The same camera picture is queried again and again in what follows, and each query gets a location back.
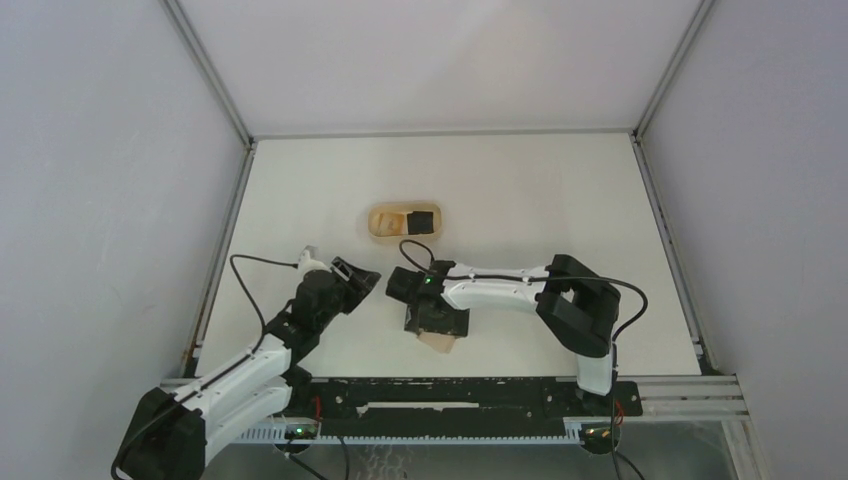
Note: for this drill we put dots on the beige card holder wallet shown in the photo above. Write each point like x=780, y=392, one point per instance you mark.
x=440, y=343

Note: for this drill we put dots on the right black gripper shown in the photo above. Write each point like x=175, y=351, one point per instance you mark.
x=456, y=325

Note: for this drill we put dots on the gold VIP card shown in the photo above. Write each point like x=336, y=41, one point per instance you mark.
x=390, y=224

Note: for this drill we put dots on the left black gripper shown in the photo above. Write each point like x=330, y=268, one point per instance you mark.
x=359, y=284

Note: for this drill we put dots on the wooden oval tray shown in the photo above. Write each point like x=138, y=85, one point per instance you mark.
x=404, y=207

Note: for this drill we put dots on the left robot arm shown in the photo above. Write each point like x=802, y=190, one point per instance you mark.
x=176, y=434

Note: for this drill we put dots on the black card in tray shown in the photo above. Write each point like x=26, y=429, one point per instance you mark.
x=420, y=223

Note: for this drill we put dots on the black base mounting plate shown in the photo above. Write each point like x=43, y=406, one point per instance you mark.
x=464, y=408

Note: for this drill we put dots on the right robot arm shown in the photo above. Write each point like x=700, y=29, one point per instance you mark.
x=577, y=306

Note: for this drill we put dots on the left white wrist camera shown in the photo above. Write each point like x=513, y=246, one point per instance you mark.
x=308, y=261

